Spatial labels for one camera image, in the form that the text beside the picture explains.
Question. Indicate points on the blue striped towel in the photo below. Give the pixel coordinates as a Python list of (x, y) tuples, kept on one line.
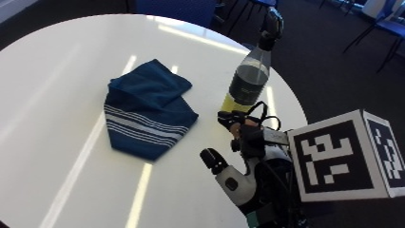
[(146, 107)]

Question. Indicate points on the blue upholstered seat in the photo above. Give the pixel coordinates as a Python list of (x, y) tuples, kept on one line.
[(175, 11)]

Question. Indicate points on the yellow liquid spray bottle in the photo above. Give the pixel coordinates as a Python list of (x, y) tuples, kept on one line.
[(249, 83)]

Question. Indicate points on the blue chair with black legs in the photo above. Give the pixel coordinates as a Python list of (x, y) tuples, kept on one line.
[(391, 27), (253, 9)]

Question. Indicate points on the white marker cube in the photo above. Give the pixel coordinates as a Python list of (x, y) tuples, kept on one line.
[(333, 158)]

